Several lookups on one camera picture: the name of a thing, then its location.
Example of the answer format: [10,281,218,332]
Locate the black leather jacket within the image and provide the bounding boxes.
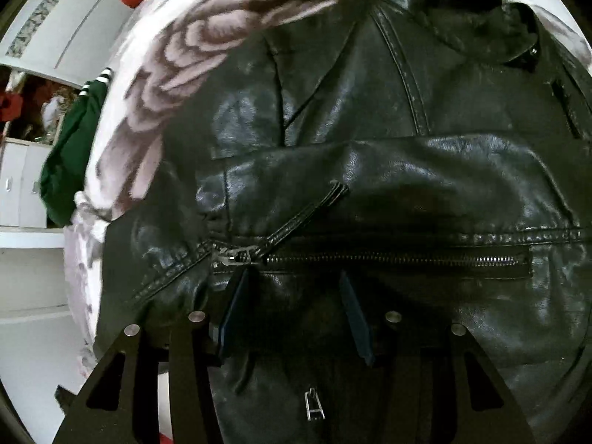
[95,0,591,443]

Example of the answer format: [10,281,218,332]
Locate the white drawer unit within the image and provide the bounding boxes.
[0,138,51,229]

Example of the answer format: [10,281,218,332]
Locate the folded green garment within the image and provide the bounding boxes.
[40,67,113,228]

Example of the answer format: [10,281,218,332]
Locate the hanging red clothes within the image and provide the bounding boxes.
[1,65,78,145]

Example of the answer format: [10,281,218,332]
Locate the floral purple bed blanket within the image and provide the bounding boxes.
[66,0,591,356]

